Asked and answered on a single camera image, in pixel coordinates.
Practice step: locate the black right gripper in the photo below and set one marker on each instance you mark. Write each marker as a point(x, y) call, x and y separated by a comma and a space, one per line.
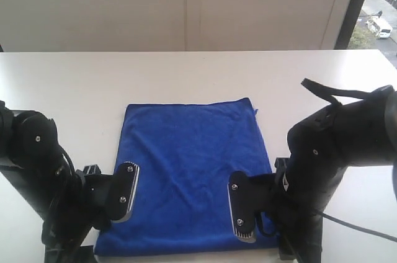
point(301, 227)

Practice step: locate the blue microfibre towel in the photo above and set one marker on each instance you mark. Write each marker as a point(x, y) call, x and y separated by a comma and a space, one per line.
point(186, 154)

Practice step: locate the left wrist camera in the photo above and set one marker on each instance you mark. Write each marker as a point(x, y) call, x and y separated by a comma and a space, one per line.
point(109, 198)

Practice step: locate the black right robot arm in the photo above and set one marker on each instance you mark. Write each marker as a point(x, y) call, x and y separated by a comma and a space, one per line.
point(356, 128)

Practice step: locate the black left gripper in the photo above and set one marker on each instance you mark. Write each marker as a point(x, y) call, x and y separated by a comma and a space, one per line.
point(66, 223)

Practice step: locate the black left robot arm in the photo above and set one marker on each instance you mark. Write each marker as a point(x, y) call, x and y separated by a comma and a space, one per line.
point(39, 168)

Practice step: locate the beige partition panel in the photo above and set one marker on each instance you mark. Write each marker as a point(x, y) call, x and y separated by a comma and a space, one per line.
point(170, 25)

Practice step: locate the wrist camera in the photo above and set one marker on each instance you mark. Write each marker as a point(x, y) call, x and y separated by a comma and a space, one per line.
point(109, 198)
point(257, 203)

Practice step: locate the white van outside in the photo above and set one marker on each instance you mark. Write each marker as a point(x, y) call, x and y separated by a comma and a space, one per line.
point(379, 27)

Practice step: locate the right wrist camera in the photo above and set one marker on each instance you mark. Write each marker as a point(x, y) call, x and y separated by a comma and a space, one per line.
point(257, 203)

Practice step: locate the dark window frame post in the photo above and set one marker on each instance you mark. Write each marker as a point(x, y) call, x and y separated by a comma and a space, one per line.
point(348, 24)

